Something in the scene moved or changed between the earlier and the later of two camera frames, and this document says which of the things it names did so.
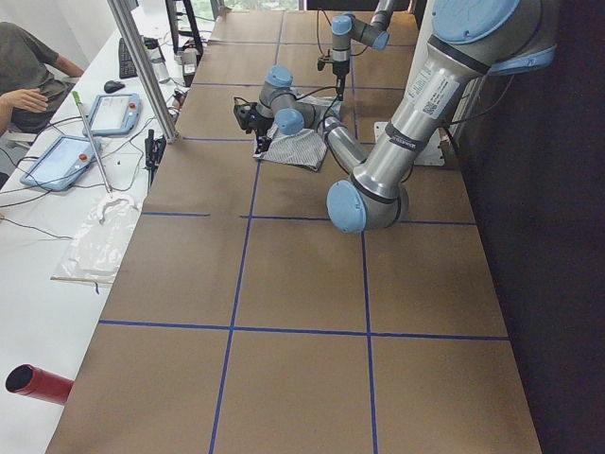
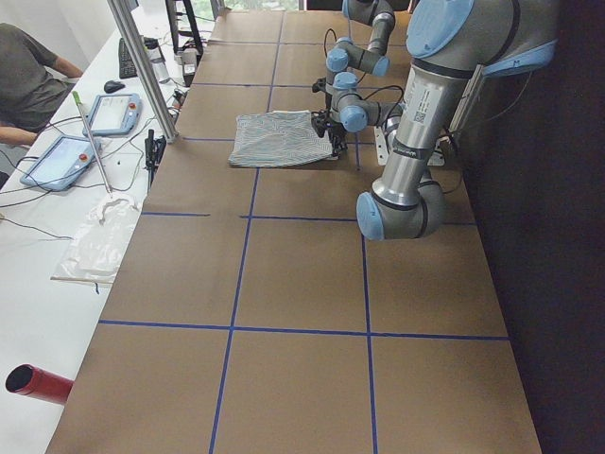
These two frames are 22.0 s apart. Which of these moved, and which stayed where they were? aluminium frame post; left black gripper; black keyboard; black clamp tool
Moved: left black gripper
Stayed: aluminium frame post; black clamp tool; black keyboard
